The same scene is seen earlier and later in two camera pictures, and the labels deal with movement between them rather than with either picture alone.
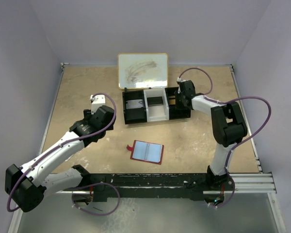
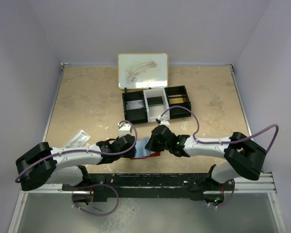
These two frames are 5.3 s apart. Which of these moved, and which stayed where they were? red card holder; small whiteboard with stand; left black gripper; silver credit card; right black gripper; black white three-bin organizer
Moved: red card holder; right black gripper; left black gripper
Stayed: silver credit card; small whiteboard with stand; black white three-bin organizer
